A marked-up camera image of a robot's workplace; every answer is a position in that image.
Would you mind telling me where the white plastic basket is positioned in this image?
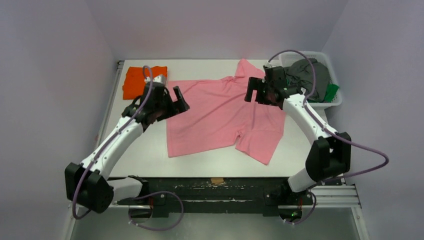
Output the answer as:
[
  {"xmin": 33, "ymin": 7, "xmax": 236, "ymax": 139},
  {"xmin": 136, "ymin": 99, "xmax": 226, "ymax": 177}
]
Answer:
[{"xmin": 278, "ymin": 51, "xmax": 342, "ymax": 110}]

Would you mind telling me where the grey t shirt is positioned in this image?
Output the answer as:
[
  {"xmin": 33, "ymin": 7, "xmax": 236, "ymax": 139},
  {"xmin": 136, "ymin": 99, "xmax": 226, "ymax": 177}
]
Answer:
[{"xmin": 284, "ymin": 58, "xmax": 331, "ymax": 103}]

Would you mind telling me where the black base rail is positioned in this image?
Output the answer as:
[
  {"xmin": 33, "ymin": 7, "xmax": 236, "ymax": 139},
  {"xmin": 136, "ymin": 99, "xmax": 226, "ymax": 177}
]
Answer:
[{"xmin": 115, "ymin": 177, "xmax": 344, "ymax": 220}]

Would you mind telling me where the pink t shirt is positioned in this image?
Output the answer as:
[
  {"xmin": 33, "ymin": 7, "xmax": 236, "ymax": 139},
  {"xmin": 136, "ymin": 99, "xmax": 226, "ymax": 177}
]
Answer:
[{"xmin": 166, "ymin": 59, "xmax": 286, "ymax": 165}]

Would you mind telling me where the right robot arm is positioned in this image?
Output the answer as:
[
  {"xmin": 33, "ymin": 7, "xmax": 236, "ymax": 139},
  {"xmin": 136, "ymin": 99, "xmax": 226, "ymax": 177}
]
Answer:
[{"xmin": 244, "ymin": 66, "xmax": 351, "ymax": 204}]

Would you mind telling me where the brown tape piece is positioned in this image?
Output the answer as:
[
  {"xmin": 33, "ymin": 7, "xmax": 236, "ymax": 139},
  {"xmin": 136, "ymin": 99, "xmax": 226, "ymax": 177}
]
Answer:
[{"xmin": 210, "ymin": 177, "xmax": 225, "ymax": 185}]

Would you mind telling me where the folded orange t shirt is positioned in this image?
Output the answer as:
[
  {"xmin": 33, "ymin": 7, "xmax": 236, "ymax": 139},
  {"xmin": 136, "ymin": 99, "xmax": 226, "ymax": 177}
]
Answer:
[{"xmin": 122, "ymin": 66, "xmax": 168, "ymax": 100}]

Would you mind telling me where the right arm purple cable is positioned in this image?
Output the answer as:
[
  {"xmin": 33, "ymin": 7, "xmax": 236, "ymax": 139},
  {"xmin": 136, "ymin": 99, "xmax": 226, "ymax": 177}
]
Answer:
[{"xmin": 267, "ymin": 49, "xmax": 390, "ymax": 226}]

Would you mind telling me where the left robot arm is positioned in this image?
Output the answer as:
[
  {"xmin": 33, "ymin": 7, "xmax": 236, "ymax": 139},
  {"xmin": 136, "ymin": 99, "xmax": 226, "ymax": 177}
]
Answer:
[{"xmin": 64, "ymin": 82, "xmax": 190, "ymax": 220}]

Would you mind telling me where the green t shirt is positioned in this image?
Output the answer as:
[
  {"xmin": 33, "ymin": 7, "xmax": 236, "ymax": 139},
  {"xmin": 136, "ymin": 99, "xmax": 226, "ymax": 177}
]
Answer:
[{"xmin": 323, "ymin": 83, "xmax": 340, "ymax": 103}]

